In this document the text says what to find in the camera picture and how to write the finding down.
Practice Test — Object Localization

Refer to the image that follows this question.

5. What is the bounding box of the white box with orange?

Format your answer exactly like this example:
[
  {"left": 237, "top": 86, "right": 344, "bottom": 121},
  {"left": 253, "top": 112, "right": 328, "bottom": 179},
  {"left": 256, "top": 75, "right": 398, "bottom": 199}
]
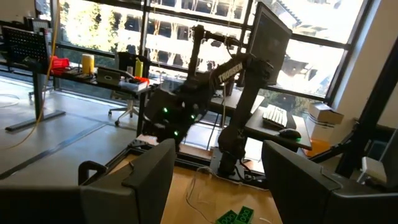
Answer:
[{"left": 119, "top": 76, "right": 150, "bottom": 92}]

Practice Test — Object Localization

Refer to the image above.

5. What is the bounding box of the office chair base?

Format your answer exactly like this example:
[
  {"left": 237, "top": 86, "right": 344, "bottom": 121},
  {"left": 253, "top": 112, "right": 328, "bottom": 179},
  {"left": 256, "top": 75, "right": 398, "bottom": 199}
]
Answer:
[{"left": 108, "top": 99, "right": 141, "bottom": 127}]

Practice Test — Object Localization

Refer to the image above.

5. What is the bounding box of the black bag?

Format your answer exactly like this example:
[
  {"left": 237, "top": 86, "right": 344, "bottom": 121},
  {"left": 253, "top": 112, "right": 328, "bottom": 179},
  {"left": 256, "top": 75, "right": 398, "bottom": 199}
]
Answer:
[{"left": 116, "top": 51, "right": 152, "bottom": 78}]

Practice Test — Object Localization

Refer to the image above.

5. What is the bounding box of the green toy brick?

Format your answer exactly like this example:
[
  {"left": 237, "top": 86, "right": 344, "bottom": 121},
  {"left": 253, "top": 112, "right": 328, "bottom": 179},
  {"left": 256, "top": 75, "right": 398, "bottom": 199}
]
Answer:
[
  {"left": 215, "top": 209, "right": 239, "bottom": 224},
  {"left": 234, "top": 205, "right": 255, "bottom": 224}
]

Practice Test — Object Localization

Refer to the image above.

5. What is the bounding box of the grey storage box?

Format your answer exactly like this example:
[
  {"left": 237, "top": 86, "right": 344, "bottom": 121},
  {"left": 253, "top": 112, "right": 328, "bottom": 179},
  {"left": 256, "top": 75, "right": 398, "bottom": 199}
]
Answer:
[{"left": 96, "top": 67, "right": 122, "bottom": 85}]

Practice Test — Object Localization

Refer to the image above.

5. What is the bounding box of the black window frame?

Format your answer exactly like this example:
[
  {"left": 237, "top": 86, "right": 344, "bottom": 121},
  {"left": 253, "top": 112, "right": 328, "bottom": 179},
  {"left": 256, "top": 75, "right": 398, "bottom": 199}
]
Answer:
[{"left": 34, "top": 0, "right": 374, "bottom": 103}]

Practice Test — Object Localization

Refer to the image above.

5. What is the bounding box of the black work desk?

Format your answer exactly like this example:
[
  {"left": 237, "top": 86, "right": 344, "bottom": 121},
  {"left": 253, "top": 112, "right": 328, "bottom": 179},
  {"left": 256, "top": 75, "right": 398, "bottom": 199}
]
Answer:
[{"left": 0, "top": 60, "right": 156, "bottom": 138}]

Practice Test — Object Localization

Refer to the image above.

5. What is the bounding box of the white cardboard box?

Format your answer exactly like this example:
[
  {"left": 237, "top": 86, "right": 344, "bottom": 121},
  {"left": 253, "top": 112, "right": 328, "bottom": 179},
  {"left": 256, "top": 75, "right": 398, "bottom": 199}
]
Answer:
[
  {"left": 307, "top": 101, "right": 345, "bottom": 125},
  {"left": 306, "top": 116, "right": 336, "bottom": 141}
]

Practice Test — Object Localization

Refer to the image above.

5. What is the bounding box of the dark grey bin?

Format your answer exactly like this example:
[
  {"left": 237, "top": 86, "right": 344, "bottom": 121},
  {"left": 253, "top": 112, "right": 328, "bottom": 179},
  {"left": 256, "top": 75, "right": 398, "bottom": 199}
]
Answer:
[{"left": 377, "top": 129, "right": 398, "bottom": 190}]

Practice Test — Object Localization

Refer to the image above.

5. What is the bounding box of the black computer mouse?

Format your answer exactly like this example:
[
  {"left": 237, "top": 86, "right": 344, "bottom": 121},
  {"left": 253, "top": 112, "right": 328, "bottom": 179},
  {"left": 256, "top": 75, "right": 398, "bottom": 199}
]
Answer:
[{"left": 279, "top": 128, "right": 302, "bottom": 140}]

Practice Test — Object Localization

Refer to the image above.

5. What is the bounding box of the red plastic object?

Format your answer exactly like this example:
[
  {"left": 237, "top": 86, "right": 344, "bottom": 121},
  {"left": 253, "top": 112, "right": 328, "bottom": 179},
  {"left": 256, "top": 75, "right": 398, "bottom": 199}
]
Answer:
[{"left": 49, "top": 55, "right": 71, "bottom": 73}]

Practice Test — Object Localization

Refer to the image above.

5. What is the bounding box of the white keyboard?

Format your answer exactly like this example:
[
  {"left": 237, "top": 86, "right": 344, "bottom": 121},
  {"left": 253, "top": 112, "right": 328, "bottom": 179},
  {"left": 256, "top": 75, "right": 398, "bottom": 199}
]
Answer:
[{"left": 262, "top": 103, "right": 289, "bottom": 129}]

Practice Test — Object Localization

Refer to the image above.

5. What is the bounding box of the black frame clamp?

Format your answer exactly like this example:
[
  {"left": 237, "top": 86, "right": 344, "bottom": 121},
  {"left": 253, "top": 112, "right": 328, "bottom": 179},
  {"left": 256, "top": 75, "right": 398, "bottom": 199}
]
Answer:
[{"left": 77, "top": 160, "right": 109, "bottom": 187}]

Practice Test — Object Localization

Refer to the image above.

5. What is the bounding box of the black mesh panel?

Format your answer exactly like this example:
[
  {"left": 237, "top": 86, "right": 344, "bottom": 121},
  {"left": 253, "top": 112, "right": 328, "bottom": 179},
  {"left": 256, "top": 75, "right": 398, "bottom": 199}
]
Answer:
[{"left": 1, "top": 25, "right": 52, "bottom": 68}]

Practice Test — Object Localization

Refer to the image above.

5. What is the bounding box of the white box-shaped adapter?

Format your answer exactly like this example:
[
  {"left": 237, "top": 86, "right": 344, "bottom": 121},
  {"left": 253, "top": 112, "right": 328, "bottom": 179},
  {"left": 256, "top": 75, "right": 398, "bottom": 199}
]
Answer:
[{"left": 357, "top": 156, "right": 388, "bottom": 185}]

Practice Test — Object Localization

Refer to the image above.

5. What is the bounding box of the black computer monitor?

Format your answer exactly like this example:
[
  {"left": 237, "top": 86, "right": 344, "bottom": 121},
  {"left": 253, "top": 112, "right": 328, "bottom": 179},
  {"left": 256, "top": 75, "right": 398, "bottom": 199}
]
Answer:
[{"left": 247, "top": 1, "right": 294, "bottom": 86}]

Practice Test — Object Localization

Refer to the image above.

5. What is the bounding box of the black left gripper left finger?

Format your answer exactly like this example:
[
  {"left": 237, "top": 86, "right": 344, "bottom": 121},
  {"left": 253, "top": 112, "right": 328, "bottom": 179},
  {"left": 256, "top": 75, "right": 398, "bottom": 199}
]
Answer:
[{"left": 0, "top": 138, "right": 177, "bottom": 224}]

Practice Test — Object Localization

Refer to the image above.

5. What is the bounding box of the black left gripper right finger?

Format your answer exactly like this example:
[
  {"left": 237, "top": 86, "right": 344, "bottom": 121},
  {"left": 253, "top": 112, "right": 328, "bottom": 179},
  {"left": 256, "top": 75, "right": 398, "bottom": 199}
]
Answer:
[{"left": 261, "top": 139, "right": 398, "bottom": 224}]

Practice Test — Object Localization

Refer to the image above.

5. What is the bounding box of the yellow extension cable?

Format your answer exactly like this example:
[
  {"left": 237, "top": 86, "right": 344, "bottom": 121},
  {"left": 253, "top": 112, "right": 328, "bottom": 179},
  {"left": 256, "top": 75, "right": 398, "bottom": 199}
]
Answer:
[{"left": 6, "top": 0, "right": 62, "bottom": 149}]

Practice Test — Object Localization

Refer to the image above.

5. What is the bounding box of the yellow cylinder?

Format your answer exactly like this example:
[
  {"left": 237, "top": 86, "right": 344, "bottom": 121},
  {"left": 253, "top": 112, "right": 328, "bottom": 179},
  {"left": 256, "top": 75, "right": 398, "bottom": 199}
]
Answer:
[{"left": 81, "top": 53, "right": 96, "bottom": 75}]

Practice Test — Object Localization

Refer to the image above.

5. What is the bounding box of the yellow bottle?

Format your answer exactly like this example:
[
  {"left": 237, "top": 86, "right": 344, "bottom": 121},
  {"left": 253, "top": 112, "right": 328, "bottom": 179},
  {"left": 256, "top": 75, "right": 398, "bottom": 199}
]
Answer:
[{"left": 134, "top": 57, "right": 144, "bottom": 78}]

